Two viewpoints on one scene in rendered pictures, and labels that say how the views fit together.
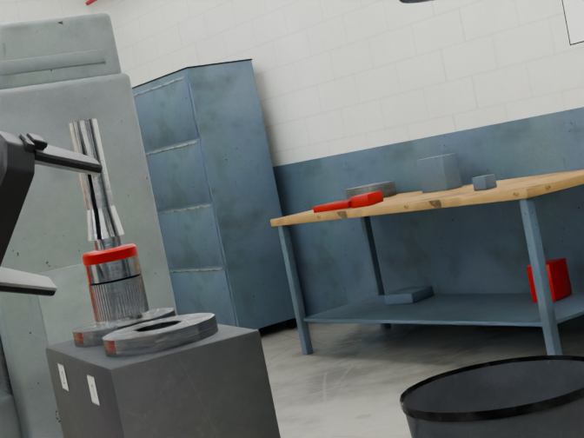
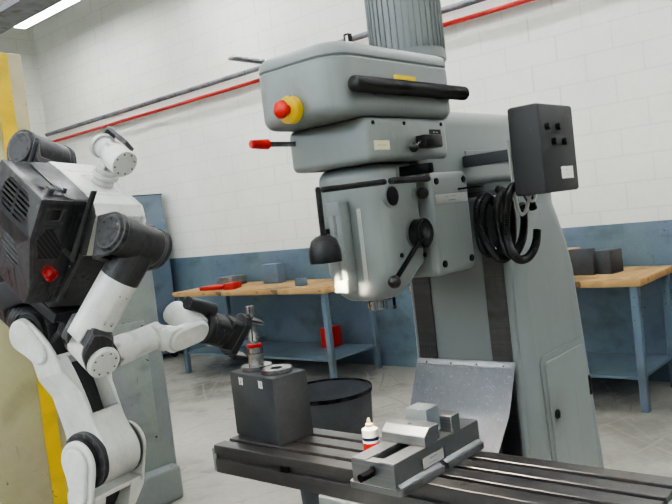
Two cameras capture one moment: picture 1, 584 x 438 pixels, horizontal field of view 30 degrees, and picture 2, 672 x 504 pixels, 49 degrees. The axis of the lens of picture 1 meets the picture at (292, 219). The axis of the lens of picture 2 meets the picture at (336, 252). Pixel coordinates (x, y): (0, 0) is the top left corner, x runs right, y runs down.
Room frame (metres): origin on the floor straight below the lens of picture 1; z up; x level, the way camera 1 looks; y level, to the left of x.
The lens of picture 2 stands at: (-1.20, 0.46, 1.53)
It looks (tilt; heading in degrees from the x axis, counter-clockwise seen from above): 3 degrees down; 345
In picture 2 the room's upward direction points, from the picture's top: 7 degrees counter-clockwise
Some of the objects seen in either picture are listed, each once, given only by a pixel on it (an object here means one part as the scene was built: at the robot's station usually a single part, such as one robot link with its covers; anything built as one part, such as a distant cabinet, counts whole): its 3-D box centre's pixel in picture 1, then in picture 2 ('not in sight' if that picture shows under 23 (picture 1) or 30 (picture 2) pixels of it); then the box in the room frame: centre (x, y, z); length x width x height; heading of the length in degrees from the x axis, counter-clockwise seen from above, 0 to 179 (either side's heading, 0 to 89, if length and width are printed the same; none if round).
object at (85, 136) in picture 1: (96, 185); (251, 324); (0.94, 0.16, 1.23); 0.03 x 0.03 x 0.11
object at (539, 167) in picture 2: not in sight; (546, 149); (0.40, -0.53, 1.62); 0.20 x 0.09 x 0.21; 124
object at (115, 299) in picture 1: (116, 289); (255, 355); (0.94, 0.16, 1.14); 0.05 x 0.05 x 0.05
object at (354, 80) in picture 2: not in sight; (412, 89); (0.40, -0.20, 1.79); 0.45 x 0.04 x 0.04; 124
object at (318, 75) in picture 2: not in sight; (357, 92); (0.51, -0.10, 1.81); 0.47 x 0.26 x 0.16; 124
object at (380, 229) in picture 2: not in sight; (371, 232); (0.51, -0.10, 1.47); 0.21 x 0.19 x 0.32; 34
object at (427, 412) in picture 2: not in sight; (423, 418); (0.43, -0.15, 1.02); 0.06 x 0.05 x 0.06; 33
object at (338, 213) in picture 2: not in sight; (342, 247); (0.44, 0.00, 1.45); 0.04 x 0.04 x 0.21; 34
